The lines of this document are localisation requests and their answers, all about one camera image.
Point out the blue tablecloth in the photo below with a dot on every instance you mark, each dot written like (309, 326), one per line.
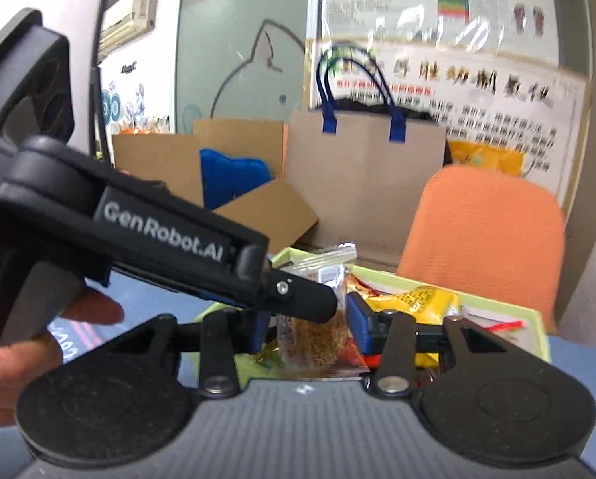
(577, 384)

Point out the white text notice sheet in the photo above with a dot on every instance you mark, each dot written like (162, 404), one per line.
(378, 0)

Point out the brown cardboard box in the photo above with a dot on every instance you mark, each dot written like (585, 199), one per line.
(163, 164)

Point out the orange chair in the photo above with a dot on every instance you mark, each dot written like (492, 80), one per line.
(482, 239)

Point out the glass panel with cartoon drawing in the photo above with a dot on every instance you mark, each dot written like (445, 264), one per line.
(218, 35)

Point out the yellow snack packet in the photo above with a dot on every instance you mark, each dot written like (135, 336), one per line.
(417, 304)

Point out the clear orange snack packet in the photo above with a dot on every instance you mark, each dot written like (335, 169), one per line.
(355, 359)

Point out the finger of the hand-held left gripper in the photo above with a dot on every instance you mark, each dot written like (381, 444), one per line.
(308, 299)

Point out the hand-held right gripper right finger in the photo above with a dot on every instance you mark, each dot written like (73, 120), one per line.
(362, 324)

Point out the clear brown cake snack packet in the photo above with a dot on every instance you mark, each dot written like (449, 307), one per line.
(318, 344)

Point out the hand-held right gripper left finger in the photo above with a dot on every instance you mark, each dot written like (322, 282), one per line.
(259, 332)

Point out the colour chart poster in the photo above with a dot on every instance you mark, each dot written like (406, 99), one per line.
(497, 5)

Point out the wall poster with large text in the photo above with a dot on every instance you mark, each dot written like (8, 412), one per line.
(502, 100)

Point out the blue padded cloth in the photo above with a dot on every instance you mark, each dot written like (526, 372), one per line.
(233, 179)

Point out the yellow plastic bag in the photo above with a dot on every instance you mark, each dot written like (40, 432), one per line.
(482, 157)

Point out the green cardboard box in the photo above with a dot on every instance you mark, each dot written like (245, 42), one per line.
(537, 339)

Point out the person's left hand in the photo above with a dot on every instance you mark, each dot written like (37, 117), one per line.
(14, 374)

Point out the white air conditioner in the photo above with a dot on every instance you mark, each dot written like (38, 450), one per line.
(131, 15)

